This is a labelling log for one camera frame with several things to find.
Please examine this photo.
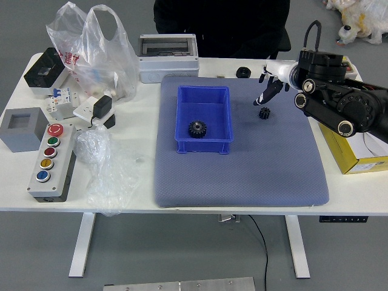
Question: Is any crumpled clear plastic film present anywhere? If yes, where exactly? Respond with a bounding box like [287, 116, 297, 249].
[73, 124, 143, 217]

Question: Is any white blue circuit breaker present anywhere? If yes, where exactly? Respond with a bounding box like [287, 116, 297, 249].
[52, 87, 80, 110]

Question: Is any black white enclosure box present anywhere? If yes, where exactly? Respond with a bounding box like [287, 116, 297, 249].
[23, 47, 71, 97]

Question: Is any black power adapter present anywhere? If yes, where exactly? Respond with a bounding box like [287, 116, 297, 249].
[90, 95, 113, 128]

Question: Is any black floor cable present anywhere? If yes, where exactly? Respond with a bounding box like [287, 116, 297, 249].
[248, 214, 270, 291]

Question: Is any blue plastic box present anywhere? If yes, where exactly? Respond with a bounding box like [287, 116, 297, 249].
[175, 85, 235, 155]

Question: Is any white wall socket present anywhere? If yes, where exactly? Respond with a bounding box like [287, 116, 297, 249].
[73, 96, 116, 125]

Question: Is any grey enclosure with clear lid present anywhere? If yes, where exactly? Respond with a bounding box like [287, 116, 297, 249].
[136, 33, 200, 84]

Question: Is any white table leg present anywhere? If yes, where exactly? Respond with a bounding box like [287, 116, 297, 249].
[284, 214, 312, 279]
[68, 212, 97, 278]

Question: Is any person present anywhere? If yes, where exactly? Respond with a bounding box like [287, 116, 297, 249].
[153, 0, 291, 60]

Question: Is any big black gear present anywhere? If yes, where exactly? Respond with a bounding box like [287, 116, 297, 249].
[187, 119, 209, 139]

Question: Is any black table control panel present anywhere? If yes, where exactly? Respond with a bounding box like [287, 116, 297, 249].
[319, 215, 369, 224]

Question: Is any yellow white cardboard box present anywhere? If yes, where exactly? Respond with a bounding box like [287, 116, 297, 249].
[318, 122, 388, 176]

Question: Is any white orange terminal block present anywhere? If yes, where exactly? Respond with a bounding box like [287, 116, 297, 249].
[45, 96, 65, 121]

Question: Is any white yellow plush toy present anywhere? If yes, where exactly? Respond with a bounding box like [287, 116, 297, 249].
[326, 0, 388, 45]

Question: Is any grey switch box red button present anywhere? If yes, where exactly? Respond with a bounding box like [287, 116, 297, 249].
[341, 56, 356, 75]

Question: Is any grey block square recess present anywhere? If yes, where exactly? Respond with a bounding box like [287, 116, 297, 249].
[0, 107, 45, 153]

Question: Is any grey five-button control station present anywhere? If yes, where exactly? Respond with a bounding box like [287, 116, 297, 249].
[26, 122, 77, 203]

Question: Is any metal bracket under table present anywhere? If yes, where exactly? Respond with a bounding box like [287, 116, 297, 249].
[217, 214, 242, 224]

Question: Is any metal base plate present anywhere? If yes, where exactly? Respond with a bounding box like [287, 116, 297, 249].
[102, 276, 256, 291]

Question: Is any clear plastic bag red print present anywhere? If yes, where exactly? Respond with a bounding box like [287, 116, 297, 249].
[45, 1, 141, 104]

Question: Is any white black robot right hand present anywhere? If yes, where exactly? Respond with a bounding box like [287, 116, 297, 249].
[253, 60, 299, 106]

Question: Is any grey-blue padded mat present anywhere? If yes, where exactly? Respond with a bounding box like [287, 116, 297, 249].
[153, 75, 330, 209]

